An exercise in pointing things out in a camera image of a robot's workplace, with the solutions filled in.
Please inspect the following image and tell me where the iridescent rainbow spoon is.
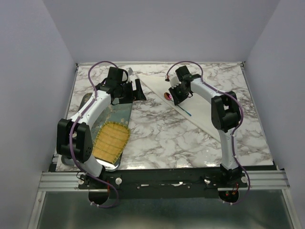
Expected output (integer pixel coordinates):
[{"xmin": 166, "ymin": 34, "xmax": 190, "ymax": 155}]
[{"xmin": 163, "ymin": 92, "xmax": 193, "ymax": 118}]

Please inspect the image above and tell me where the cream cloth napkin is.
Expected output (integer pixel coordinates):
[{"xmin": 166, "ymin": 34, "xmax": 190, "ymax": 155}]
[{"xmin": 138, "ymin": 74, "xmax": 220, "ymax": 142}]

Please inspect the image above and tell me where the green floral metal tray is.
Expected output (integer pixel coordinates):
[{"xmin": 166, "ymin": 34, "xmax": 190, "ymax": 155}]
[{"xmin": 61, "ymin": 92, "xmax": 134, "ymax": 172}]

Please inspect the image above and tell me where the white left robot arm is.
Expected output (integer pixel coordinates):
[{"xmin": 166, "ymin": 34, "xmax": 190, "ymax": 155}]
[{"xmin": 56, "ymin": 66, "xmax": 146, "ymax": 188}]

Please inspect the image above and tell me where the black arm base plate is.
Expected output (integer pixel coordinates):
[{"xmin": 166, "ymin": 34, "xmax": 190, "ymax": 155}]
[{"xmin": 79, "ymin": 167, "xmax": 247, "ymax": 199}]

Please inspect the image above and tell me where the yellow bamboo mat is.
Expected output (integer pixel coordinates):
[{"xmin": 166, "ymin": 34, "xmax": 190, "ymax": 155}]
[{"xmin": 92, "ymin": 122, "xmax": 131, "ymax": 164}]

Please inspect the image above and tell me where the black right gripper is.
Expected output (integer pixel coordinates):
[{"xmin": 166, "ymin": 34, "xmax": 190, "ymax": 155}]
[{"xmin": 168, "ymin": 83, "xmax": 189, "ymax": 106}]

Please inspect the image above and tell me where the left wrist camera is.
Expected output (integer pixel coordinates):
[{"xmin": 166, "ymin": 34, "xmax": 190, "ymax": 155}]
[{"xmin": 126, "ymin": 68, "xmax": 133, "ymax": 75}]

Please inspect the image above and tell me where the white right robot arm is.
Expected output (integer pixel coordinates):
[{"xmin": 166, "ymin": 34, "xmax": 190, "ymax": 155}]
[{"xmin": 165, "ymin": 66, "xmax": 244, "ymax": 187}]

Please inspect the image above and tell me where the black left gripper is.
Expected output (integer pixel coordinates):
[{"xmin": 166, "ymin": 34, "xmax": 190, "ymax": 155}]
[{"xmin": 117, "ymin": 79, "xmax": 146, "ymax": 104}]

